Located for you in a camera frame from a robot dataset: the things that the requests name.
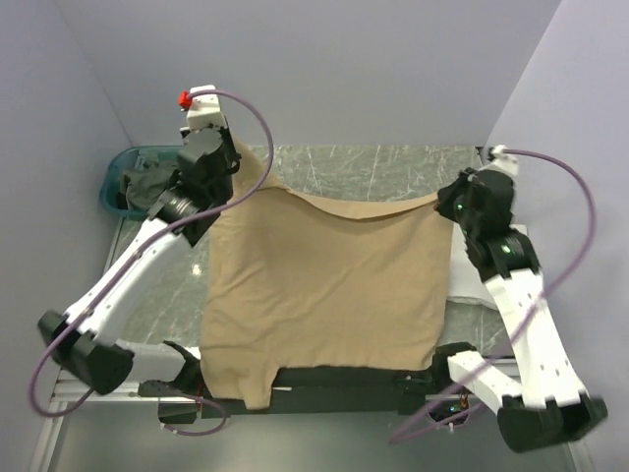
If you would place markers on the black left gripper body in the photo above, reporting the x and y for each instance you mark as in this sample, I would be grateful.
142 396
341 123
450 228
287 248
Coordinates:
226 190

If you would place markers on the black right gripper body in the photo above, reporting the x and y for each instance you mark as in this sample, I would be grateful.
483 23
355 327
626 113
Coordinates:
451 205

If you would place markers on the beige t shirt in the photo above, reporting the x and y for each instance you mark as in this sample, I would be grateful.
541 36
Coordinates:
299 281

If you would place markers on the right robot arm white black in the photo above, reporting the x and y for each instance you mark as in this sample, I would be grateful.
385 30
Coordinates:
548 404

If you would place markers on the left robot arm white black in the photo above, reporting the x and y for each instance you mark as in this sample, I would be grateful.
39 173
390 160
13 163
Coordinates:
86 340

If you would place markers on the grey green t shirt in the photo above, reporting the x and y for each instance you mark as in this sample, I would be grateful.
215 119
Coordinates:
140 187

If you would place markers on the folded white t shirt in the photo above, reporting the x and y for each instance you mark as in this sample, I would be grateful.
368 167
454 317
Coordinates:
465 285

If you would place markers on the teal plastic laundry basket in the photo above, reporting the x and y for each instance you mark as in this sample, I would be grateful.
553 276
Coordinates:
132 158

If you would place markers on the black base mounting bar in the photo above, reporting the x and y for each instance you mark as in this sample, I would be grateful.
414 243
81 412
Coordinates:
329 390

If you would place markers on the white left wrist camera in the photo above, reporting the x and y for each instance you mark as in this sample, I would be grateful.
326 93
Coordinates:
202 107

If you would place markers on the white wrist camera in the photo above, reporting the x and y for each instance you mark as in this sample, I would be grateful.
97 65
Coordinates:
500 160
202 107

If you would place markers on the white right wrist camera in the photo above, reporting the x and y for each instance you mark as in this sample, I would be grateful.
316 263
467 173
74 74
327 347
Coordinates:
500 160

